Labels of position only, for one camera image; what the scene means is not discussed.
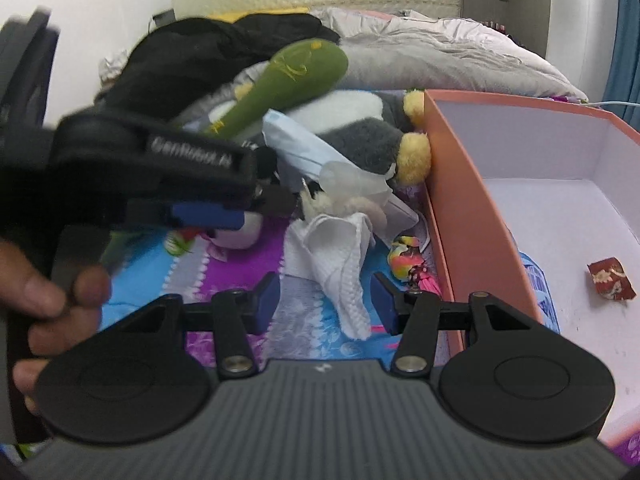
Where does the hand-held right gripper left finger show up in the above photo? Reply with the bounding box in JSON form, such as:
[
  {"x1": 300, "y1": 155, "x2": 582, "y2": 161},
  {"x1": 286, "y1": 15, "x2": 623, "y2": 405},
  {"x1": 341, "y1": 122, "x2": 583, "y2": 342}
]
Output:
[{"x1": 117, "y1": 272, "x2": 282, "y2": 380}]

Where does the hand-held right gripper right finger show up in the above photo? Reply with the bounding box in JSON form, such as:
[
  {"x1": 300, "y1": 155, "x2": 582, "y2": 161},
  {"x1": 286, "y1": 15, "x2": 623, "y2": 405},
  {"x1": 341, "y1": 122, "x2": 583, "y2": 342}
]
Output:
[{"x1": 370, "y1": 272, "x2": 533, "y2": 377}]

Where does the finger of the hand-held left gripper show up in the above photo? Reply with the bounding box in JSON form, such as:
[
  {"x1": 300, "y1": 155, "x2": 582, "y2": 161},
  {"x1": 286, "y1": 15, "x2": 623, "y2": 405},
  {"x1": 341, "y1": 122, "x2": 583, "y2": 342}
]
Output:
[
  {"x1": 125, "y1": 200, "x2": 246, "y2": 232},
  {"x1": 252, "y1": 182, "x2": 301, "y2": 220}
]

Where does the blue face mask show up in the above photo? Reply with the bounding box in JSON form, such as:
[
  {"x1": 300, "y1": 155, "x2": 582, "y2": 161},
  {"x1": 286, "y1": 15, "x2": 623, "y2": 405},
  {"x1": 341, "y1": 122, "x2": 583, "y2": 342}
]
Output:
[{"x1": 262, "y1": 109, "x2": 346, "y2": 182}]

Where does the orange cardboard box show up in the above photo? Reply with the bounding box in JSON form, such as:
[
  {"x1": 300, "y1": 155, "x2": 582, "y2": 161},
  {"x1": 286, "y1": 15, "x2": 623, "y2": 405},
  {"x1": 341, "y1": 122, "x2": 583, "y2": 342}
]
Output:
[{"x1": 422, "y1": 89, "x2": 640, "y2": 453}]

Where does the person's left hand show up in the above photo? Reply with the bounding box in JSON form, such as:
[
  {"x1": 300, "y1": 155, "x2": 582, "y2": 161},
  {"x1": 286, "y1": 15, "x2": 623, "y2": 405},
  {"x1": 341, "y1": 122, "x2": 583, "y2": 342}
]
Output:
[{"x1": 0, "y1": 240, "x2": 113, "y2": 411}]

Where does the colourful printed bedsheet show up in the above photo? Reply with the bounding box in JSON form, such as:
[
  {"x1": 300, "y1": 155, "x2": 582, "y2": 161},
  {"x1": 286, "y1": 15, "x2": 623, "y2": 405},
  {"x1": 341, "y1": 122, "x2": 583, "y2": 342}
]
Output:
[{"x1": 100, "y1": 160, "x2": 451, "y2": 362}]

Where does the white round plush toy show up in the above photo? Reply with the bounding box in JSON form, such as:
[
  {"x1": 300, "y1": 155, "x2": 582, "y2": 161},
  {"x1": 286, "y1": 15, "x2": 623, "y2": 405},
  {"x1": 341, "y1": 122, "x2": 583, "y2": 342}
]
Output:
[{"x1": 207, "y1": 210, "x2": 264, "y2": 252}]

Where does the pink small item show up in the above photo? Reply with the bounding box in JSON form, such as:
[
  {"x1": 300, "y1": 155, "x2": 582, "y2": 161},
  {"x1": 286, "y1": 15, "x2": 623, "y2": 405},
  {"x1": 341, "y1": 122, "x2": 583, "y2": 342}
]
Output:
[{"x1": 410, "y1": 266, "x2": 444, "y2": 304}]

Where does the rainbow coloured toy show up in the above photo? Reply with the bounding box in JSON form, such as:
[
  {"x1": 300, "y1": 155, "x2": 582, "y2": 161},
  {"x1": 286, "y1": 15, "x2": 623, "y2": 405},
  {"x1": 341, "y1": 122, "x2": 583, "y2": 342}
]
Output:
[{"x1": 387, "y1": 235, "x2": 427, "y2": 282}]

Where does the white knitted cloth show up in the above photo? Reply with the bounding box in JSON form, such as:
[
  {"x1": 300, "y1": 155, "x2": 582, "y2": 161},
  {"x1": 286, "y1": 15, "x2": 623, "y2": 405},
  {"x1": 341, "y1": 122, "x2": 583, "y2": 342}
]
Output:
[{"x1": 285, "y1": 212, "x2": 377, "y2": 340}]

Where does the clear plastic bag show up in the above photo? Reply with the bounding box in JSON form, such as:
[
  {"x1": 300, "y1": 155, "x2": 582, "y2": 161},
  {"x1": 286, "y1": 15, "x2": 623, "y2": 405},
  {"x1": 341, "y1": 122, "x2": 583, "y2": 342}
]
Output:
[{"x1": 320, "y1": 160, "x2": 396, "y2": 202}]

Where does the grey penguin plush toy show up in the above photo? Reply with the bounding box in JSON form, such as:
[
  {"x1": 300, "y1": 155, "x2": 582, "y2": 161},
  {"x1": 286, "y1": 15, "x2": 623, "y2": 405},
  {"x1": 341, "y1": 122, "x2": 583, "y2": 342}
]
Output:
[{"x1": 235, "y1": 87, "x2": 432, "y2": 187}]

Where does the black clothing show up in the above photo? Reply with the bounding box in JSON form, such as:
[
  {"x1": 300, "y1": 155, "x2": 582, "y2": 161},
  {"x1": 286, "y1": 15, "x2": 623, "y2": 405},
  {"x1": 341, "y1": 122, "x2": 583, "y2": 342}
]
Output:
[{"x1": 97, "y1": 14, "x2": 342, "y2": 127}]

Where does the green plush club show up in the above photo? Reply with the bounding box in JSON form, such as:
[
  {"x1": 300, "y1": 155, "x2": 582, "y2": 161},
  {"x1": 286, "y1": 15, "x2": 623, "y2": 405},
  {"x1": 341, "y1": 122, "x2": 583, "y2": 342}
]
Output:
[{"x1": 202, "y1": 39, "x2": 349, "y2": 142}]

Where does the blue printed plastic bag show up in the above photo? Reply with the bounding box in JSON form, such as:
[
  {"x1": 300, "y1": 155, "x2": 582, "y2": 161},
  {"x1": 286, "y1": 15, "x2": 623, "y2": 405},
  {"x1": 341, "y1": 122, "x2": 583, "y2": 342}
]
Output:
[{"x1": 517, "y1": 252, "x2": 562, "y2": 334}]

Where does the yellow pillow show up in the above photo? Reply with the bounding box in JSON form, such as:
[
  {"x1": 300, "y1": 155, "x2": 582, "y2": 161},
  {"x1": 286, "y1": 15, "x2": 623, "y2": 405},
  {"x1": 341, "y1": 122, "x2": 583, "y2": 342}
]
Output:
[{"x1": 215, "y1": 7, "x2": 311, "y2": 24}]

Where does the red patterned packet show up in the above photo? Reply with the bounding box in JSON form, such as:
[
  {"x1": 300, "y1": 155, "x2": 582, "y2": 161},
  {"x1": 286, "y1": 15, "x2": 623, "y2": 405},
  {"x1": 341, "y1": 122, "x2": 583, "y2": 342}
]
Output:
[{"x1": 586, "y1": 256, "x2": 636, "y2": 304}]

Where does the grey quilt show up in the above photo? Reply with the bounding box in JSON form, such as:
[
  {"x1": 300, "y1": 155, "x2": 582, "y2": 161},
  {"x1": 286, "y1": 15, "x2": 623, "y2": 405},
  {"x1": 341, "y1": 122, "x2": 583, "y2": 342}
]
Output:
[{"x1": 310, "y1": 7, "x2": 588, "y2": 103}]

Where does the white wardrobe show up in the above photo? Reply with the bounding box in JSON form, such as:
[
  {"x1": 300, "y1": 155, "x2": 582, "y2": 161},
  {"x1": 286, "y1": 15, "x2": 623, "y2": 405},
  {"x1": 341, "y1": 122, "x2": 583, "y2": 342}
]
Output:
[{"x1": 460, "y1": 0, "x2": 621, "y2": 101}]

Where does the blue curtain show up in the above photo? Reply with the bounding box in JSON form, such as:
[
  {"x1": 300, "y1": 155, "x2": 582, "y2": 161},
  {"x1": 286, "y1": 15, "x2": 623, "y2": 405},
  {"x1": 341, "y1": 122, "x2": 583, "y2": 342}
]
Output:
[{"x1": 602, "y1": 0, "x2": 640, "y2": 131}]

